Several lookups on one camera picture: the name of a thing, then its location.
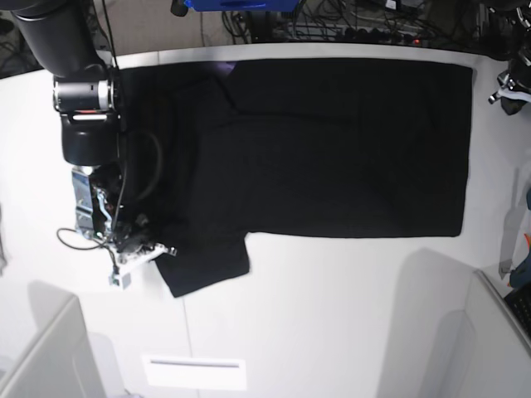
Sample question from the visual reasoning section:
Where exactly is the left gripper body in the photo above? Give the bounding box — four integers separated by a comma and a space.
489, 70, 530, 116

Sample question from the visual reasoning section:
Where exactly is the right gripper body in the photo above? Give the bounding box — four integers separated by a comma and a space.
103, 213, 155, 255

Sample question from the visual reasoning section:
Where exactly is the black T-shirt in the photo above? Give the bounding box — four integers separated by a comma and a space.
122, 58, 473, 297

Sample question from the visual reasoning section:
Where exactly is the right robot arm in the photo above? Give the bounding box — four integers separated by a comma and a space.
1, 1, 163, 255

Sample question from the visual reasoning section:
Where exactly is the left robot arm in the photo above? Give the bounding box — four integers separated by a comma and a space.
482, 1, 530, 116

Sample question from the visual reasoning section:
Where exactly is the white left partition panel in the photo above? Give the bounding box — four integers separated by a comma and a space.
1, 295, 106, 397

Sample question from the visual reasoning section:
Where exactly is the white partition panel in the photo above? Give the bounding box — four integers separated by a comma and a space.
460, 271, 530, 397
1, 295, 106, 397

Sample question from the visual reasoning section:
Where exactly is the black power strip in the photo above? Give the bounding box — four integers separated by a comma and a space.
343, 27, 422, 46

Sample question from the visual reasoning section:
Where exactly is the teal orange tool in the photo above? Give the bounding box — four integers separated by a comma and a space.
508, 233, 531, 289

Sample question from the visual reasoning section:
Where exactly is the black keyboard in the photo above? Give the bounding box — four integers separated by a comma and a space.
504, 285, 531, 337

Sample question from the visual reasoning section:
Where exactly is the blue box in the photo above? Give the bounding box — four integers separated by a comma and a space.
184, 0, 299, 12

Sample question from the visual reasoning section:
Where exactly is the white right partition panel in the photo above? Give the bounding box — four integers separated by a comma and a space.
460, 271, 530, 397

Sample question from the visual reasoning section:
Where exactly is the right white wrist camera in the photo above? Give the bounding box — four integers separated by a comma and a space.
107, 243, 177, 290

